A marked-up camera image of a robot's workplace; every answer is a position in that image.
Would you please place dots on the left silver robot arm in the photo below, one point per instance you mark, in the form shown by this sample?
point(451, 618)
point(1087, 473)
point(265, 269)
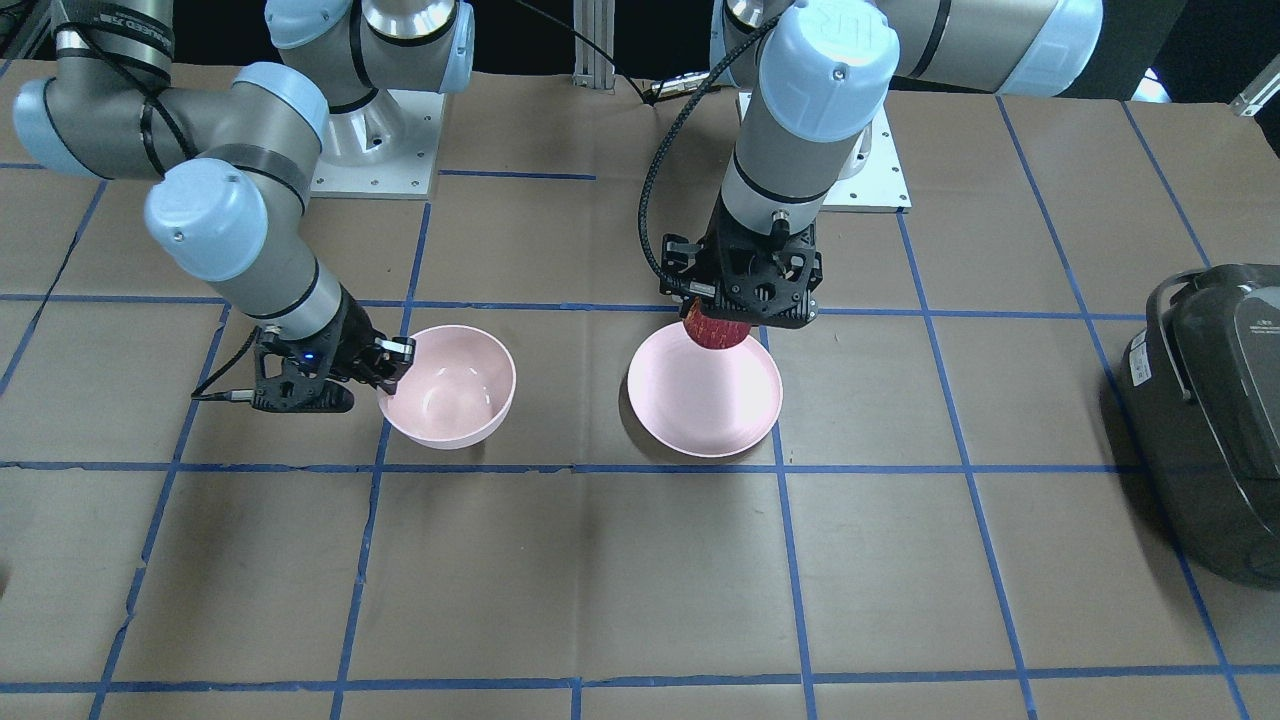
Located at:
point(818, 72)

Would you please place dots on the dark grey rice cooker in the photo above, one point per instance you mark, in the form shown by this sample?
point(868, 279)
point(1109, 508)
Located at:
point(1201, 384)

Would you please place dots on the pink bowl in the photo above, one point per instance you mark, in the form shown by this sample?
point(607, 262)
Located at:
point(458, 391)

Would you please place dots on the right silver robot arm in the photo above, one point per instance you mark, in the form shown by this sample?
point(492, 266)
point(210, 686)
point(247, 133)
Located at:
point(232, 170)

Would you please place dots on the pink plate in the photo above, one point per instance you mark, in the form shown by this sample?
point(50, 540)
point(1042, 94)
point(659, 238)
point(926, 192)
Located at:
point(702, 402)

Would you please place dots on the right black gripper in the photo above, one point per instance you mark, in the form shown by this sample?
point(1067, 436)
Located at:
point(351, 338)

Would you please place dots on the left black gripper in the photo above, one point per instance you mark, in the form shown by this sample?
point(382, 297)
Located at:
point(682, 262)

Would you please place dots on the red yellow apple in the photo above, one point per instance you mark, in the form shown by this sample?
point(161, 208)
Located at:
point(712, 333)

